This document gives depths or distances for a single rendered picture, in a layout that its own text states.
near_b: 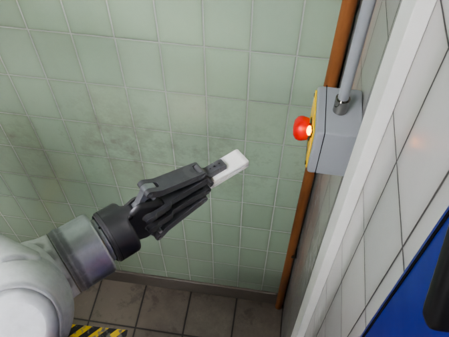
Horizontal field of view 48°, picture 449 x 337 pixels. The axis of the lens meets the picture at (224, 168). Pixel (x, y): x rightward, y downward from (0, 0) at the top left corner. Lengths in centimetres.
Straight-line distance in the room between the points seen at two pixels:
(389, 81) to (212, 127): 79
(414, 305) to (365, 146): 33
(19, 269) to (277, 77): 80
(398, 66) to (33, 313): 41
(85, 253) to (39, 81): 76
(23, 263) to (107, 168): 108
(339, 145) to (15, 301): 50
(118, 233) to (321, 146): 32
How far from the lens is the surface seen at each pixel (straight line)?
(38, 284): 47
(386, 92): 57
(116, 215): 67
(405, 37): 52
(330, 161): 79
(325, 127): 75
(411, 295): 35
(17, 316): 46
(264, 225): 166
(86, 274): 66
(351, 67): 71
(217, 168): 72
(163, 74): 119
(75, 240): 66
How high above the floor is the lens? 206
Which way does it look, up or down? 54 degrees down
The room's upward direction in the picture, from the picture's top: straight up
